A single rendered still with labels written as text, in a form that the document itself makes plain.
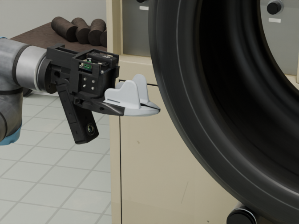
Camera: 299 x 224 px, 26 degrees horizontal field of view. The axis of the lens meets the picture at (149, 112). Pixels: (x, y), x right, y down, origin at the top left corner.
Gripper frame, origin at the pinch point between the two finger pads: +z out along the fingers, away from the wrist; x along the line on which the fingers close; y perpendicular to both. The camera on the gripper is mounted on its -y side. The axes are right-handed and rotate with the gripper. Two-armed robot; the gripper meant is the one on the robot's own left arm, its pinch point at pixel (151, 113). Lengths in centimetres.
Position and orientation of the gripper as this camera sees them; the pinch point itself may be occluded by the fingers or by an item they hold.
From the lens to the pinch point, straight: 106.2
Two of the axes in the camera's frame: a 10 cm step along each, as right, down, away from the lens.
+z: 9.0, 2.6, -3.5
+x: 4.3, -3.2, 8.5
